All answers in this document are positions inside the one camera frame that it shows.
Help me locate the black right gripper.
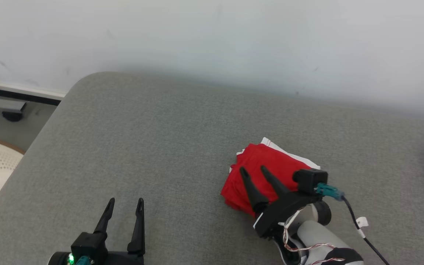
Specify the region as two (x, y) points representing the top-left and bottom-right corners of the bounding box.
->
(239, 165), (323, 238)

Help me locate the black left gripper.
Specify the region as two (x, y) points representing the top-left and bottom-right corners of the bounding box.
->
(93, 198), (145, 265)

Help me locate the red garment with white trim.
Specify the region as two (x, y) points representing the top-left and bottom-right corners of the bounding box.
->
(220, 137), (321, 218)

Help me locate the black round foot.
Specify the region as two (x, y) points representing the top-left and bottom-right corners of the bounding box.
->
(1, 110), (24, 122)

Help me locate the white cable tag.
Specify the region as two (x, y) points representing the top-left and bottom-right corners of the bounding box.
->
(356, 216), (369, 239)

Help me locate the white black wall skirting rail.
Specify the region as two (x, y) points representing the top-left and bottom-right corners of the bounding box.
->
(0, 82), (68, 106)

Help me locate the white flat bracket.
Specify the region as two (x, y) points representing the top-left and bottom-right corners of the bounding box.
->
(0, 96), (27, 112)

